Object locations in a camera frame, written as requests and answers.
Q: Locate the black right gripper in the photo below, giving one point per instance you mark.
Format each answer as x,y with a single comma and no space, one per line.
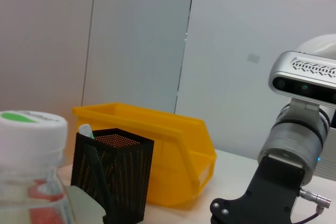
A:
273,195

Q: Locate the green utility knife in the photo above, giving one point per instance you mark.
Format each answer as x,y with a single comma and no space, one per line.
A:
86,130

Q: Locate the clear bottle with green label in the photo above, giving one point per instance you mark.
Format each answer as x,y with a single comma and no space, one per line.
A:
29,155

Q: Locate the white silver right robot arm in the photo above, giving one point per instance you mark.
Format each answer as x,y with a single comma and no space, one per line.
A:
296,140

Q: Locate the black mesh pen holder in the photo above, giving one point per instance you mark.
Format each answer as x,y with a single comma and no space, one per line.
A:
115,176

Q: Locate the green glass fruit plate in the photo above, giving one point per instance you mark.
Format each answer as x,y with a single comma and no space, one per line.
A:
84,205

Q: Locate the yellow plastic bin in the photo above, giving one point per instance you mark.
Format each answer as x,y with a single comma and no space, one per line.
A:
173,155

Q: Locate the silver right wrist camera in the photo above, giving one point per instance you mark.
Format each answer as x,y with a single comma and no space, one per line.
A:
302,77

